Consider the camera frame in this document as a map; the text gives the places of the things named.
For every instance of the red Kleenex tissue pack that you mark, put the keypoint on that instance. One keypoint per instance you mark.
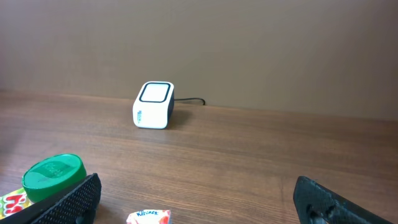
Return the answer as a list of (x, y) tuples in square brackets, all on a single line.
[(150, 217)]

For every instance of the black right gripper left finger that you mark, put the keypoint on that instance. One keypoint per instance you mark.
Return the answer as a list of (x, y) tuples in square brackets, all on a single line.
[(76, 204)]

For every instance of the white barcode scanner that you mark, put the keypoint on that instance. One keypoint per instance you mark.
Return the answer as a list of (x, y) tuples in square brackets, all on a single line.
[(154, 105)]

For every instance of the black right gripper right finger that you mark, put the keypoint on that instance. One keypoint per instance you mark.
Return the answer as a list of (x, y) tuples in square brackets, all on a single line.
[(315, 204)]

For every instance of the Haribo gummy candy bag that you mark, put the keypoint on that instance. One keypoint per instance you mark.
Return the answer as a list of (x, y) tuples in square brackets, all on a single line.
[(14, 202)]

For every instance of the green lid plastic jar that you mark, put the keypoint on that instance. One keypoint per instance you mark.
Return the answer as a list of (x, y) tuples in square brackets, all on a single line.
[(52, 175)]

